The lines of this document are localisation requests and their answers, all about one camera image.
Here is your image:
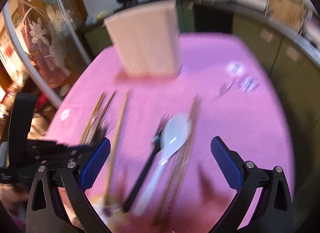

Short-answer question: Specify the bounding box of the white ceramic spoon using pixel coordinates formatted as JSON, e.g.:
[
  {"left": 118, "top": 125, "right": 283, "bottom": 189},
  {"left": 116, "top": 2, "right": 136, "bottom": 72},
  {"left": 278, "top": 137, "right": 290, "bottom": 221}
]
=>
[{"left": 132, "top": 113, "right": 191, "bottom": 216}]

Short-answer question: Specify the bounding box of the black-handled fork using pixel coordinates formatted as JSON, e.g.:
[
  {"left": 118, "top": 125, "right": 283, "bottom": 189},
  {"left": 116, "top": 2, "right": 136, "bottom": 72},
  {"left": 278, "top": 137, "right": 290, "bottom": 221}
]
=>
[{"left": 123, "top": 115, "right": 170, "bottom": 213}]

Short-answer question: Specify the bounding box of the pink floral tablecloth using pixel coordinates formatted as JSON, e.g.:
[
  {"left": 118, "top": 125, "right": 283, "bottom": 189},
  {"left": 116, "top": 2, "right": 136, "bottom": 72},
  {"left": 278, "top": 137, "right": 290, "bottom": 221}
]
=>
[{"left": 47, "top": 34, "right": 294, "bottom": 232}]

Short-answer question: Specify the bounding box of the glass sliding door floral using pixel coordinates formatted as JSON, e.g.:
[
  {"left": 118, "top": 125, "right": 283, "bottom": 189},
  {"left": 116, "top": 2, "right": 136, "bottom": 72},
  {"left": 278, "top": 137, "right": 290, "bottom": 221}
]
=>
[{"left": 1, "top": 0, "right": 91, "bottom": 108}]

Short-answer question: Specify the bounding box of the white plastic utensil holder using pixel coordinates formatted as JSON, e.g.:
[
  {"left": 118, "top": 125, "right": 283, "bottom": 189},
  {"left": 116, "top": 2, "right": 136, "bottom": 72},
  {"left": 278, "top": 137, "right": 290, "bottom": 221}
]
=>
[{"left": 104, "top": 0, "right": 182, "bottom": 78}]

